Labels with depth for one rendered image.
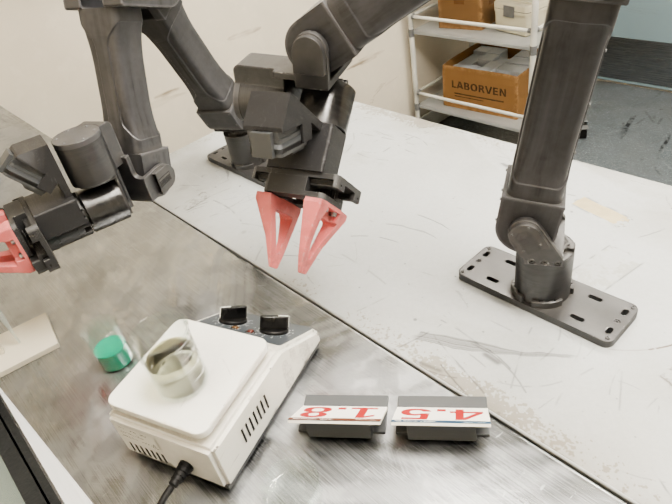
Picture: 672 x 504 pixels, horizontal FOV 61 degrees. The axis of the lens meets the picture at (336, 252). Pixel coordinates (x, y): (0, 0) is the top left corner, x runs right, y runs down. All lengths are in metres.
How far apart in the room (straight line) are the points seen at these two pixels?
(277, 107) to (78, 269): 0.54
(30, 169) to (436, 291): 0.50
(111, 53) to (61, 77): 1.18
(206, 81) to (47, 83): 1.08
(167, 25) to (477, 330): 0.58
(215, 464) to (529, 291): 0.39
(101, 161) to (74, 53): 1.25
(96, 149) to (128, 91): 0.10
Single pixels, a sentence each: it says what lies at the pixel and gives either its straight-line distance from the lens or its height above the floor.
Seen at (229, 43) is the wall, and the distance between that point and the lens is 2.23.
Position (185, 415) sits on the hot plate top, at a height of 0.99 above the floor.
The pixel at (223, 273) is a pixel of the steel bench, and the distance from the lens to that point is 0.84.
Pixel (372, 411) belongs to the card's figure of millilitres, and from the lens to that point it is 0.59.
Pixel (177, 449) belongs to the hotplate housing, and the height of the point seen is 0.95.
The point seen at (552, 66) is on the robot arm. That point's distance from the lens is 0.56.
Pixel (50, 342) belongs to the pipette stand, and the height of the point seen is 0.91.
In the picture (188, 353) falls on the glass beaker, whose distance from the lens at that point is 0.53.
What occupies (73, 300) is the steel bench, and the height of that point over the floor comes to 0.90.
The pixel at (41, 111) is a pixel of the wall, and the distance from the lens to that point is 1.98.
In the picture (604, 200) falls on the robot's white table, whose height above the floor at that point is 0.90.
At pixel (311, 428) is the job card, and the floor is 0.92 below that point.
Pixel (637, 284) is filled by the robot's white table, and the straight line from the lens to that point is 0.76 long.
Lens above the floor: 1.39
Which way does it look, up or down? 37 degrees down
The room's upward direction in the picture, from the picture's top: 12 degrees counter-clockwise
